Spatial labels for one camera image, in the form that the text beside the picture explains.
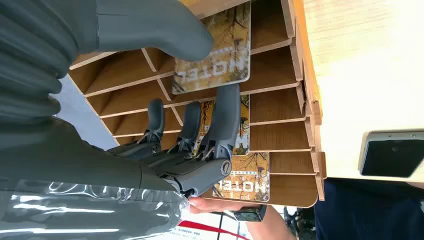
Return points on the white sign with red stripe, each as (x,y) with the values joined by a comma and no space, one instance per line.
(205,230)

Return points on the person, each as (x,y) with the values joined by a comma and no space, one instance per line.
(364,212)

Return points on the black smartphone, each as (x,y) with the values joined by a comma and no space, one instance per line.
(391,159)

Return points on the wooden card rack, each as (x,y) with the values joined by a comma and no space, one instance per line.
(278,136)

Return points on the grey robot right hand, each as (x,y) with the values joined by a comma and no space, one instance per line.
(99,185)

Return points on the black smartwatch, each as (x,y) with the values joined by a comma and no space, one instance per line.
(250,214)

